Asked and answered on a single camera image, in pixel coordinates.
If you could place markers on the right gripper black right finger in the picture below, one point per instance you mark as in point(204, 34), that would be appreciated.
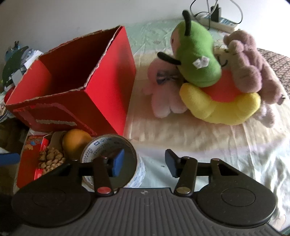
point(186, 169)

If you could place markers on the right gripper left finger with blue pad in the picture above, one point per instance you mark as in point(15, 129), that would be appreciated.
point(102, 168)

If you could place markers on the wooden knob massager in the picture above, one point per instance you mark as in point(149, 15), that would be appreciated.
point(73, 143)

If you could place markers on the red decorated snack box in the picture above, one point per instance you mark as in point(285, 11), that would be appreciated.
point(40, 155)

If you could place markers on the red cardboard box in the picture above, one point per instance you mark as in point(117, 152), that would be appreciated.
point(85, 83)

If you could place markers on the yellow banana plush toy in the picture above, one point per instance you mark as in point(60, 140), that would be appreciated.
point(203, 107)

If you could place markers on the pink plush toy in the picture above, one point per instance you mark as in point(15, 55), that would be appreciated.
point(164, 83)

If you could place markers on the mauve bear plush toy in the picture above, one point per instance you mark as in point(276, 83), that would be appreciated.
point(251, 73)

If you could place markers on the green pea plush toy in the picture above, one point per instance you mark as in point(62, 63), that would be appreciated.
point(193, 53)

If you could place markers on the green patterned bed sheet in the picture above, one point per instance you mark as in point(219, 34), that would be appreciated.
point(151, 37)

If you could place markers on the dark green felt hat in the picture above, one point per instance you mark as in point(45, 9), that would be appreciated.
point(13, 64)

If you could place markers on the white power strip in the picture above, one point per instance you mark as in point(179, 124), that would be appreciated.
point(223, 25)

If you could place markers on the black charger plug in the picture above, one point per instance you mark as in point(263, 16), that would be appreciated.
point(216, 13)

